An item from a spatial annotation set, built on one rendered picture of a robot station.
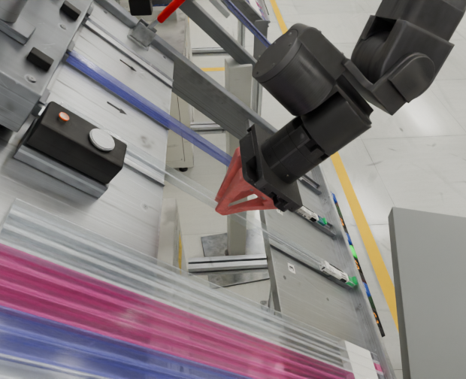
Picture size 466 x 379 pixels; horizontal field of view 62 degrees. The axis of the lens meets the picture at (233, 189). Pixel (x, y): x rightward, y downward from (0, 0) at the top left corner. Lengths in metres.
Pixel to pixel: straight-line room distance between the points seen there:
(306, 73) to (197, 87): 0.39
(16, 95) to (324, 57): 0.26
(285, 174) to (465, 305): 0.57
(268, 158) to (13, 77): 0.24
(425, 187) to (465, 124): 0.66
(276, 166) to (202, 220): 1.30
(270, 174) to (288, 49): 0.13
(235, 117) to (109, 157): 0.45
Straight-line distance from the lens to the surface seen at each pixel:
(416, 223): 1.00
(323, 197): 0.80
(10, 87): 0.35
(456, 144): 2.41
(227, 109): 0.76
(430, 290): 0.89
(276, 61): 0.37
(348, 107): 0.40
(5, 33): 0.39
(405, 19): 0.40
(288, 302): 0.52
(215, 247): 1.60
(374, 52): 0.41
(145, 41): 0.67
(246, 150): 0.44
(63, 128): 0.35
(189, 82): 0.73
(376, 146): 2.22
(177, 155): 1.82
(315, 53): 0.38
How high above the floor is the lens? 1.28
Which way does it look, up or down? 44 degrees down
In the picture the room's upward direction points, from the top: straight up
